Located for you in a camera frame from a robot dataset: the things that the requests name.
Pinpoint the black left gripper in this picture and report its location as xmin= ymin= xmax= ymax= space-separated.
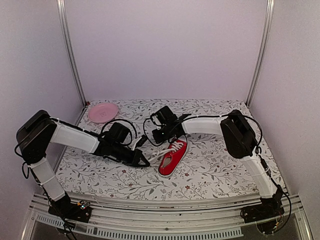
xmin=111 ymin=142 xmax=151 ymax=168

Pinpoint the red canvas sneaker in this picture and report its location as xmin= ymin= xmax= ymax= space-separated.
xmin=148 ymin=139 xmax=188 ymax=177

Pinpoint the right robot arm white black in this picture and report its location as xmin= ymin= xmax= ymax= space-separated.
xmin=150 ymin=106 xmax=284 ymax=218

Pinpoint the floral patterned table mat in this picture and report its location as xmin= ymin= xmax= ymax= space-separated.
xmin=56 ymin=99 xmax=284 ymax=201

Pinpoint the pink plastic plate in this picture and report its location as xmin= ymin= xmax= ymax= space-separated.
xmin=88 ymin=103 xmax=119 ymax=124

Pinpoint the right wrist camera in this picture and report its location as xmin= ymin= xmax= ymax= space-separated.
xmin=150 ymin=113 xmax=163 ymax=130

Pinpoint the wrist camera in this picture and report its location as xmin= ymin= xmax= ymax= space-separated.
xmin=150 ymin=113 xmax=163 ymax=130
xmin=130 ymin=135 xmax=147 ymax=151

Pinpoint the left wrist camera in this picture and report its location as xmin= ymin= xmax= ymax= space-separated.
xmin=130 ymin=135 xmax=147 ymax=151

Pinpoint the left camera black cable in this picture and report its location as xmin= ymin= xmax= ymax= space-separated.
xmin=99 ymin=119 xmax=138 ymax=148

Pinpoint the front aluminium rail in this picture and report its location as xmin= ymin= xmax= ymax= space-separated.
xmin=22 ymin=193 xmax=316 ymax=240

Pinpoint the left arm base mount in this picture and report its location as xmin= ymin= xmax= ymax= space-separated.
xmin=48 ymin=199 xmax=93 ymax=223

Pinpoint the right aluminium frame post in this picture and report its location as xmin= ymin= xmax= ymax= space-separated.
xmin=245 ymin=0 xmax=275 ymax=108

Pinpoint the aluminium frame post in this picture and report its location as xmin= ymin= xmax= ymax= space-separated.
xmin=56 ymin=0 xmax=87 ymax=107
xmin=245 ymin=0 xmax=275 ymax=108

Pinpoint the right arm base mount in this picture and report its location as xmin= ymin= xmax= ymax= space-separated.
xmin=240 ymin=198 xmax=285 ymax=235

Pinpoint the left aluminium frame post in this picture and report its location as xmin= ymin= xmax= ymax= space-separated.
xmin=56 ymin=0 xmax=87 ymax=107

